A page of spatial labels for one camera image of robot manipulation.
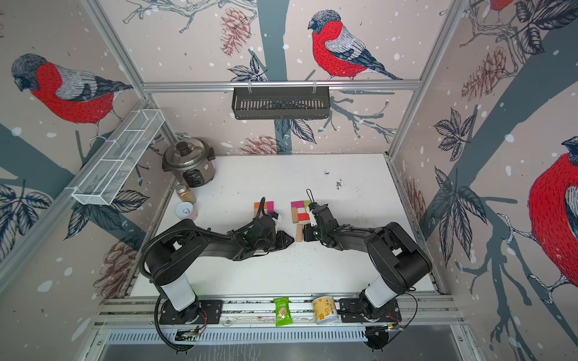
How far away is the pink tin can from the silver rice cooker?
0.10 meters

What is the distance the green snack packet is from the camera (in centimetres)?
73

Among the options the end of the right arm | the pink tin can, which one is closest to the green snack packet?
the end of the right arm

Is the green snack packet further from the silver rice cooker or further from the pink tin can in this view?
the silver rice cooker

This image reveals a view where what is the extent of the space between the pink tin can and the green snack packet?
0.50 metres

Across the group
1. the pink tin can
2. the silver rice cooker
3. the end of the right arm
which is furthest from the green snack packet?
the silver rice cooker

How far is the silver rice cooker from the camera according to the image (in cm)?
98

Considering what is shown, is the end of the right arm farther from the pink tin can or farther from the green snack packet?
the pink tin can

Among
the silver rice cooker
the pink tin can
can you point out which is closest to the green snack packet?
the pink tin can

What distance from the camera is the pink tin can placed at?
0.95 metres

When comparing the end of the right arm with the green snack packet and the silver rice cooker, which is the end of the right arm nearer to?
the green snack packet

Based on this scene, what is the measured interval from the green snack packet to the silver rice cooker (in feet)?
2.07
